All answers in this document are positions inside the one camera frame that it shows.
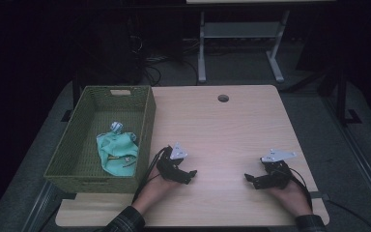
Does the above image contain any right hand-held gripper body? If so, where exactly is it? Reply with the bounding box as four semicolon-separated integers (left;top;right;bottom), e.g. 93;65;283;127
254;148;298;190

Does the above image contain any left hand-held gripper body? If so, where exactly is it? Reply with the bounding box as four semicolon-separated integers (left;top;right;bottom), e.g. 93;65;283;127
156;142;191;184

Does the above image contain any teal garment with striped trim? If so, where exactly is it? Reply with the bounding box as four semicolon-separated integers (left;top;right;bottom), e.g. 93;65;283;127
96;121;140;178

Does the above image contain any green woven basket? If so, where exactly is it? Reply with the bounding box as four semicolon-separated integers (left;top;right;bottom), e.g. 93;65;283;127
43;84;157;194

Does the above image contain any person's right hand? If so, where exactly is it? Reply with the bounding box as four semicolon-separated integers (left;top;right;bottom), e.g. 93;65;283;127
266;179;313;212

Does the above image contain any person's left hand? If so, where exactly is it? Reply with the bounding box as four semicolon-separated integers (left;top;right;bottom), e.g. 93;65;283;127
138;169;182;207

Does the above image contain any black stand with foot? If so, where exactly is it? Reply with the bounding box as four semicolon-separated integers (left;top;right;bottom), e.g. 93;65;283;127
334;69;363;127

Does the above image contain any grey metal stand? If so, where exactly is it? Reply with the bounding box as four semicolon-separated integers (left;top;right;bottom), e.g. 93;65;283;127
196;9;291;84

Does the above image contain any left hand-held gripper cable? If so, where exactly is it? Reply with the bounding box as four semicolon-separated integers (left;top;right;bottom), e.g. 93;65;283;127
131;145;172;204

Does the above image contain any grey cable clip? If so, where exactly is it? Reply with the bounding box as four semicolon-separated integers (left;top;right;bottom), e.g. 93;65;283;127
308;190;331;201

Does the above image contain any long aluminium rail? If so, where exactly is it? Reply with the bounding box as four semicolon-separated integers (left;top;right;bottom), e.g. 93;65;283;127
322;96;371;223

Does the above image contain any tangle of black cables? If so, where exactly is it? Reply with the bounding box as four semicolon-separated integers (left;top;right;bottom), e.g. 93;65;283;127
138;35;201;87

